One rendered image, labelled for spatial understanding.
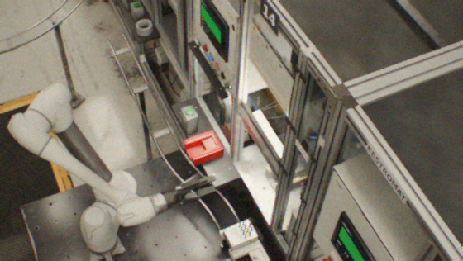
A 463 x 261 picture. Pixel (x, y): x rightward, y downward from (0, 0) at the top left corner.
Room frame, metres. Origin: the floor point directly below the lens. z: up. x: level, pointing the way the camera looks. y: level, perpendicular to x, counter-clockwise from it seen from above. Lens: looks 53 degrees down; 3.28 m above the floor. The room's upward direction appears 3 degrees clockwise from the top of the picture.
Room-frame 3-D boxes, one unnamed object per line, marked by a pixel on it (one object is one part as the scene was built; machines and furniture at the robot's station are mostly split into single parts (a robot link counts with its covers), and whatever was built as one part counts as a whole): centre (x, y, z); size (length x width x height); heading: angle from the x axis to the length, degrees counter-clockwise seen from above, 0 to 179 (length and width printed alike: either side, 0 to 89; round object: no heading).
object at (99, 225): (1.25, 0.60, 0.85); 0.18 x 0.16 x 0.22; 160
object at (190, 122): (1.81, 0.20, 0.97); 0.08 x 0.08 x 0.12; 28
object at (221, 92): (1.79, 0.11, 1.37); 0.36 x 0.04 x 0.04; 28
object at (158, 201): (1.23, 0.29, 1.12); 0.09 x 0.06 x 0.09; 28
